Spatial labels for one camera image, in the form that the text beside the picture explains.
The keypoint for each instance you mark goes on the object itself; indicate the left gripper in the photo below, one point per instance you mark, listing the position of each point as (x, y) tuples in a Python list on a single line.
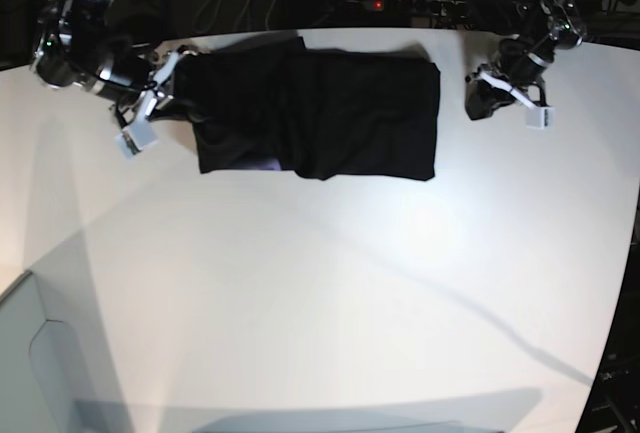
[(502, 83)]

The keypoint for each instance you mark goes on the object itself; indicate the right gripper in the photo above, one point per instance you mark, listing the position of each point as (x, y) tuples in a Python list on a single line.
[(161, 89)]

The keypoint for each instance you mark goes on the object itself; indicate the black T-shirt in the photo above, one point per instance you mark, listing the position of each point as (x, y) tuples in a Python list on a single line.
[(318, 113)]

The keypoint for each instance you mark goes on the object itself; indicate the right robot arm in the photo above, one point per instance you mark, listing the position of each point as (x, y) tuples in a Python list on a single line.
[(80, 45)]

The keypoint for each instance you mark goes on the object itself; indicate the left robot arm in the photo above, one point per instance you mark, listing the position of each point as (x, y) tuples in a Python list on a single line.
[(552, 25)]

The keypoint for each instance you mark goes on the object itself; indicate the black power strip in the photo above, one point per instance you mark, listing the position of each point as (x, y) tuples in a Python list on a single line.
[(499, 16)]

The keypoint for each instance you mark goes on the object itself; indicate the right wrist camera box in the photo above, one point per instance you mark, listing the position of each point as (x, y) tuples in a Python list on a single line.
[(135, 138)]

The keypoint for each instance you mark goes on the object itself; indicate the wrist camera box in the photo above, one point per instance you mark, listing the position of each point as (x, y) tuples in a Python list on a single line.
[(540, 117), (135, 138)]

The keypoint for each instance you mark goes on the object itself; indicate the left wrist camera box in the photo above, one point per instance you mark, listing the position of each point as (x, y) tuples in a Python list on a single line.
[(540, 117)]

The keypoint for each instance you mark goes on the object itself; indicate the grey table frame panel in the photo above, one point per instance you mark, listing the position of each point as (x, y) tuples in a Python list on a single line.
[(49, 383)]

